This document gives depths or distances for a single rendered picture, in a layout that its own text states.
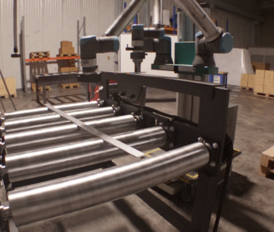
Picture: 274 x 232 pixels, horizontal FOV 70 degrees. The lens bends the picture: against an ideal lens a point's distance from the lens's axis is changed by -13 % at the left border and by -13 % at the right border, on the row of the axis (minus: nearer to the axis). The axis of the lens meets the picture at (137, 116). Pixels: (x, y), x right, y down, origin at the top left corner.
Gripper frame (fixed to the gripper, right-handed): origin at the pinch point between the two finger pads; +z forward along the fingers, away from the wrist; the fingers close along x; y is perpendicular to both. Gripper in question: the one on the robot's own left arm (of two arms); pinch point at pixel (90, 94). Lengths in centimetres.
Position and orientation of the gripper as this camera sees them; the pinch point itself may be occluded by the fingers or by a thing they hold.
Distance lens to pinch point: 130.1
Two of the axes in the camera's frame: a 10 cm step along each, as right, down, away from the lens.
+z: -0.1, 9.1, 4.2
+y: -2.0, 4.1, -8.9
